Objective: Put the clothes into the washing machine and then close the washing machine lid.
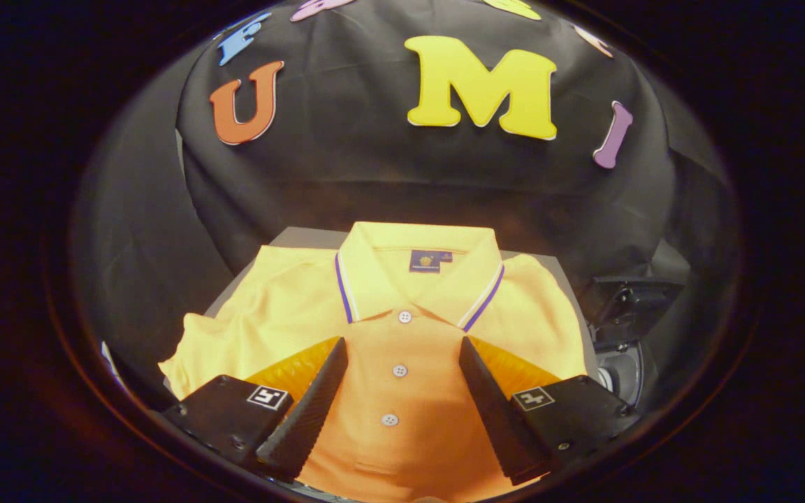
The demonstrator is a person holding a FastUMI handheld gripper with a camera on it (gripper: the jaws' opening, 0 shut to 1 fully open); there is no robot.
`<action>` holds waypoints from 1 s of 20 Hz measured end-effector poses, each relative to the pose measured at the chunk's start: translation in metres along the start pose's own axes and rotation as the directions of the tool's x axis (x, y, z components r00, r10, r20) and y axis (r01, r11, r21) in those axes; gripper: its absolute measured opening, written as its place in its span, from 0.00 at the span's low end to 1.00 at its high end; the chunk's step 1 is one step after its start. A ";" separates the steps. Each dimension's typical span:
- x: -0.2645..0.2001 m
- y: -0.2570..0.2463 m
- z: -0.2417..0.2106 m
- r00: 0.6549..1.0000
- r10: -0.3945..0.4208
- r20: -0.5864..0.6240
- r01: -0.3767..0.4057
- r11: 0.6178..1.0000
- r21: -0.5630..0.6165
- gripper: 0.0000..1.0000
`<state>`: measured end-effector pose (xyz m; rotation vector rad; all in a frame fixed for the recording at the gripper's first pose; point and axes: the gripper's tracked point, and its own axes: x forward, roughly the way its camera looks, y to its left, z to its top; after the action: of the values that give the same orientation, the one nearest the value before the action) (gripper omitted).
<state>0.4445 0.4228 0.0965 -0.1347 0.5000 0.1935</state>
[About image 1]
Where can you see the yellow polo shirt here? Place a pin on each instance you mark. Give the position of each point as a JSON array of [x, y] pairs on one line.
[[402, 335]]

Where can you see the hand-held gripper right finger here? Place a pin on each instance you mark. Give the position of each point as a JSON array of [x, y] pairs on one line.
[[497, 412]]

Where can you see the dark washing machine lid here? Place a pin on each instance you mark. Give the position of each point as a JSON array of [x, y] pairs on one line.
[[636, 304]]

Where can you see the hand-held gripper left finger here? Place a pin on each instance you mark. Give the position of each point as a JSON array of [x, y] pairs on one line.
[[308, 412]]

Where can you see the grey cabinet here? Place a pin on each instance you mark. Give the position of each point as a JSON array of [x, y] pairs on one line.
[[305, 237]]

